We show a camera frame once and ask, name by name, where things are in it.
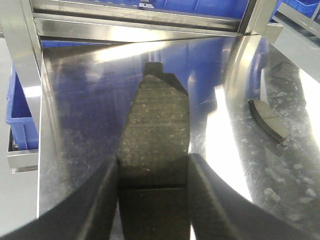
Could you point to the right blue plastic bin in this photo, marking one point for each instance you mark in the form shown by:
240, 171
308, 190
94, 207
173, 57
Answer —
221, 8

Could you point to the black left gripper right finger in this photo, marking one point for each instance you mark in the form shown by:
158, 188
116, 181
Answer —
218, 212

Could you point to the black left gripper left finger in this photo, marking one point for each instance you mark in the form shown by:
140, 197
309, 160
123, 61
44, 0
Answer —
86, 214

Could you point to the low blue bin left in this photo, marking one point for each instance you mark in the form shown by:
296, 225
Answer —
19, 117

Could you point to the grey brake pad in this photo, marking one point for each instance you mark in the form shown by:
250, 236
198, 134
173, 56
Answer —
153, 159
268, 120

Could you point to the stainless steel rack frame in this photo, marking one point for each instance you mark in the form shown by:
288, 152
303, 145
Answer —
54, 45

